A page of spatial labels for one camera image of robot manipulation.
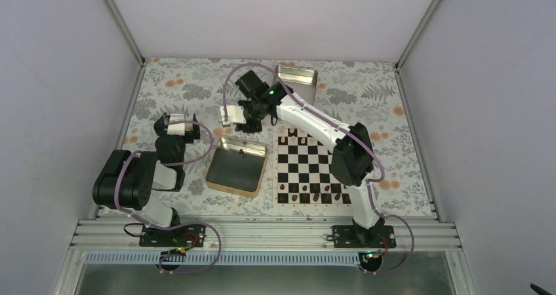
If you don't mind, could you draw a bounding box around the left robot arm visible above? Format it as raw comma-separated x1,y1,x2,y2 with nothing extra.
92,113,201,246

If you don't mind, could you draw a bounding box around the empty silver pink tin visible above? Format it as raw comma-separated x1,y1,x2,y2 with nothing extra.
273,64,318,105

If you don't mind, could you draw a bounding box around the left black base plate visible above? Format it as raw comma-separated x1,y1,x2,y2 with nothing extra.
138,224,206,248

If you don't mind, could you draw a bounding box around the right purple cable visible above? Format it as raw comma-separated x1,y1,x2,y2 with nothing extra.
221,62,416,275

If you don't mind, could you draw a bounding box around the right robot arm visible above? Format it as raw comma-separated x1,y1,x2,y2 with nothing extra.
235,70,383,247

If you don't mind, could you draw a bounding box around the black white chessboard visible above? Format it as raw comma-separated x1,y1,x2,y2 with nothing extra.
273,125,351,208

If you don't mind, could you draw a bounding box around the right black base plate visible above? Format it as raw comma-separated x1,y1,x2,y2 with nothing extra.
326,225,397,248

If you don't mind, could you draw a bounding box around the right aluminium corner post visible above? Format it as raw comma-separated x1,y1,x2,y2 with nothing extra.
395,0,443,72

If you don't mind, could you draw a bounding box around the left aluminium corner post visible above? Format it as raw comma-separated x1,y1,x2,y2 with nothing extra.
104,0,145,66

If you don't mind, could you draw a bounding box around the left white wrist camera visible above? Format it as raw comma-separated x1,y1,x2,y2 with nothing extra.
167,113,186,136

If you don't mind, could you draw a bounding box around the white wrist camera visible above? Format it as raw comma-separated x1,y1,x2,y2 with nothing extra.
219,105,247,127
167,113,186,136

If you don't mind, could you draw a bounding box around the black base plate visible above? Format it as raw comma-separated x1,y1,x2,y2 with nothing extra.
326,225,397,248
138,224,206,248

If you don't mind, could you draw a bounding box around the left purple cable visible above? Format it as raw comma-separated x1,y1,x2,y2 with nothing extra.
113,118,222,275

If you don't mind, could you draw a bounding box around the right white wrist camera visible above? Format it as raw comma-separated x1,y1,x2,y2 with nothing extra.
219,105,247,127

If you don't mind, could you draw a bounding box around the floral patterned table mat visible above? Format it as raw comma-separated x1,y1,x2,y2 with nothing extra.
123,58,433,218

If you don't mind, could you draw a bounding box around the gold tin tray with pieces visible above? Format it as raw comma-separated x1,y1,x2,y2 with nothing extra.
205,136,269,199

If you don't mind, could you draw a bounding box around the purple cable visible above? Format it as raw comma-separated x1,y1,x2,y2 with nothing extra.
221,62,416,275
113,118,222,275

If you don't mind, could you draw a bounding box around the aluminium front rail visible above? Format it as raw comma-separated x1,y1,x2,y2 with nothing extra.
70,218,462,252

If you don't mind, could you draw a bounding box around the aluminium corner post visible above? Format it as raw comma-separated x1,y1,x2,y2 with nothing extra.
104,0,145,66
395,0,443,72

